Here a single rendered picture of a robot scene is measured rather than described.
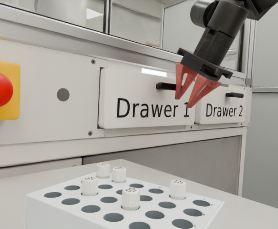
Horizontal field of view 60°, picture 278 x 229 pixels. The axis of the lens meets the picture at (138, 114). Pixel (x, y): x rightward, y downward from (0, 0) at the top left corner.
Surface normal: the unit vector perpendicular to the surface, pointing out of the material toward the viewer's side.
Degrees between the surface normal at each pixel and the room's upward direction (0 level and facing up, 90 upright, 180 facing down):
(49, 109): 90
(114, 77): 90
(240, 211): 0
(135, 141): 90
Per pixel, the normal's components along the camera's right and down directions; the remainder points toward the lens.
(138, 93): 0.69, 0.07
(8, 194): 0.05, -1.00
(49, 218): -0.52, 0.02
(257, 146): -0.78, -0.01
